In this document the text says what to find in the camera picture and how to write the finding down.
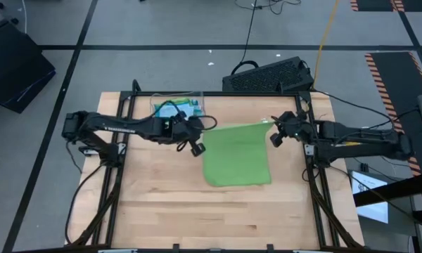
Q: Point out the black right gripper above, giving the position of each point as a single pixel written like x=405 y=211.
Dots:
x=297 y=126

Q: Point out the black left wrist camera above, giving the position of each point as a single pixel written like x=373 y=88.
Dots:
x=198 y=149

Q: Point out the black caster wheel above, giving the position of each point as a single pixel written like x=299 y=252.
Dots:
x=0 y=5

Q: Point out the white paper sheet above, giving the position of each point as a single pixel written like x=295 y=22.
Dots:
x=372 y=211

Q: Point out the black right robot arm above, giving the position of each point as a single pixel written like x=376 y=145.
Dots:
x=358 y=140

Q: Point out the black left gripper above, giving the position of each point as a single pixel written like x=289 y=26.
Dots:
x=183 y=130

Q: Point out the black metal beam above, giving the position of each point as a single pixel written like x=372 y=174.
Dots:
x=390 y=191

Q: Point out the clear plastic bin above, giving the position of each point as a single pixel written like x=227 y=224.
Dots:
x=153 y=102

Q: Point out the hazard-striped black floor mat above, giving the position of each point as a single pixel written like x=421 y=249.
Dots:
x=372 y=4
x=397 y=91
x=418 y=4

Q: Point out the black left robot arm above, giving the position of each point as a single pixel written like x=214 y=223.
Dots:
x=109 y=126

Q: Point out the small black power adapter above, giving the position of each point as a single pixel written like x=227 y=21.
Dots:
x=364 y=167

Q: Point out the black cart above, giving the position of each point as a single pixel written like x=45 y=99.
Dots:
x=14 y=70

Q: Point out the black perforated computer case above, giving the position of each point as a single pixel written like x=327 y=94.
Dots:
x=267 y=75

